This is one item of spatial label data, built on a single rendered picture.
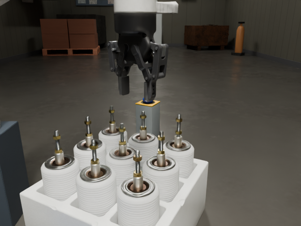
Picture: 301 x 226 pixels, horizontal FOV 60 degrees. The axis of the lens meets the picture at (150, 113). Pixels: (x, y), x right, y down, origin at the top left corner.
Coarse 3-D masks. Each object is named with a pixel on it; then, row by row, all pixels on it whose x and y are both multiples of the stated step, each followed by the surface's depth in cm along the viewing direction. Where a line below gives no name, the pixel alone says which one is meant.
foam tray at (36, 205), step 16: (128, 144) 95; (192, 176) 75; (32, 192) 68; (192, 192) 70; (32, 208) 66; (48, 208) 63; (64, 208) 62; (112, 208) 62; (160, 208) 63; (176, 208) 62; (192, 208) 73; (32, 224) 69; (48, 224) 65; (64, 224) 62; (80, 224) 59; (96, 224) 57; (112, 224) 57; (160, 224) 57; (176, 224) 62; (192, 224) 76
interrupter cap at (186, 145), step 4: (172, 140) 80; (184, 140) 80; (168, 144) 78; (172, 144) 78; (184, 144) 78; (188, 144) 78; (168, 148) 75; (172, 148) 75; (176, 148) 75; (180, 148) 75; (184, 148) 75; (188, 148) 75
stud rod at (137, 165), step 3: (138, 150) 55; (135, 153) 55; (138, 153) 55; (135, 156) 55; (138, 156) 55; (135, 162) 56; (138, 162) 55; (135, 165) 56; (138, 165) 56; (138, 168) 56; (138, 171) 56
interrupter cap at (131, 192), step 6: (126, 180) 60; (132, 180) 60; (144, 180) 60; (150, 180) 60; (126, 186) 58; (132, 186) 58; (144, 186) 58; (150, 186) 58; (126, 192) 55; (132, 192) 55; (138, 192) 56; (144, 192) 55; (150, 192) 55
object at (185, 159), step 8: (168, 152) 74; (176, 152) 74; (184, 152) 74; (192, 152) 75; (176, 160) 74; (184, 160) 74; (192, 160) 77; (184, 168) 75; (192, 168) 78; (184, 176) 76
